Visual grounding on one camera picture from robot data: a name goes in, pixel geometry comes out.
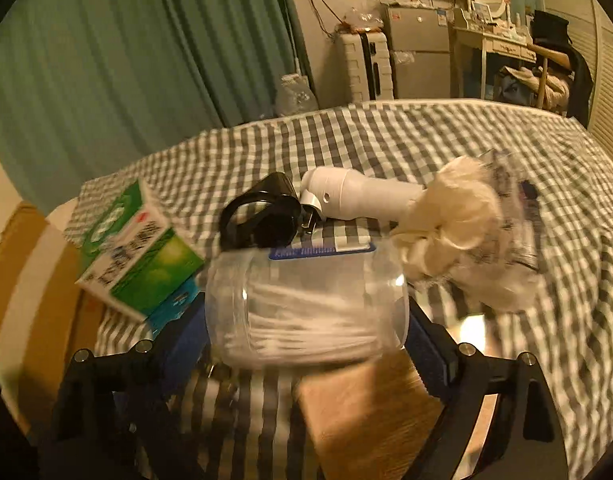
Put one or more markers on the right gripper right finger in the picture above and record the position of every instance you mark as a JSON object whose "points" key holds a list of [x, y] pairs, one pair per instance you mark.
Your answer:
{"points": [[524, 440]]}

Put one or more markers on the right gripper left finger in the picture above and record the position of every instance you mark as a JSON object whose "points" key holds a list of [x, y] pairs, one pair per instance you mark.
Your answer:
{"points": [[111, 407]]}

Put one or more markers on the blue pill blister pack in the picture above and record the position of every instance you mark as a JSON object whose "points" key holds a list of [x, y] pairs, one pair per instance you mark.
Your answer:
{"points": [[173, 307]]}

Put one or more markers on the tan cardboard product box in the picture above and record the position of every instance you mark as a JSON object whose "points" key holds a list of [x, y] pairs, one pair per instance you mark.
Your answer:
{"points": [[368, 420]]}

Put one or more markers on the green white medicine box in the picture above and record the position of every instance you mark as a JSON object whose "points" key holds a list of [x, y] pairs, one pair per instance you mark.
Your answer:
{"points": [[132, 258]]}

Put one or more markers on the cream scrunchie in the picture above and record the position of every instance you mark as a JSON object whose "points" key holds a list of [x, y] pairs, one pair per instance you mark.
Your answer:
{"points": [[477, 225]]}

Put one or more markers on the clear cotton swab jar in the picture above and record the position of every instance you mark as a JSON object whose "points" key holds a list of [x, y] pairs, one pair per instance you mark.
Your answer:
{"points": [[307, 306]]}

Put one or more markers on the brown cardboard box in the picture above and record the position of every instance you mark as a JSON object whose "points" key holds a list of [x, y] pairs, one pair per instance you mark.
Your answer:
{"points": [[44, 315]]}

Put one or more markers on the green curtain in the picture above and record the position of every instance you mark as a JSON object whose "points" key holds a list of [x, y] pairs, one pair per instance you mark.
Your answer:
{"points": [[89, 86]]}

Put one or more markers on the wooden chair with clothes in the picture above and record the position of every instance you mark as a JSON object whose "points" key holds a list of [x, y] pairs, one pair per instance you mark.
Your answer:
{"points": [[560, 82]]}

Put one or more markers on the large water bottle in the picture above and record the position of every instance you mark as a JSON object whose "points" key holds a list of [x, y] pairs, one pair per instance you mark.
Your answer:
{"points": [[294, 96]]}

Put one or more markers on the white dressing table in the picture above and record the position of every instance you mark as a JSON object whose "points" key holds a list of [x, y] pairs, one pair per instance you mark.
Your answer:
{"points": [[476, 58]]}

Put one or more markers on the louvered wardrobe doors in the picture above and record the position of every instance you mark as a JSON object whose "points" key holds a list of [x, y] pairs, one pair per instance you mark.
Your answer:
{"points": [[591, 31]]}

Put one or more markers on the white suitcase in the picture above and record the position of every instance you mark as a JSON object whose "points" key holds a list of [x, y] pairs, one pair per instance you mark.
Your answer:
{"points": [[366, 67]]}

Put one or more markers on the silver mini fridge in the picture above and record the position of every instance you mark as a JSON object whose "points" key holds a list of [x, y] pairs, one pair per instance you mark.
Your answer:
{"points": [[420, 52]]}

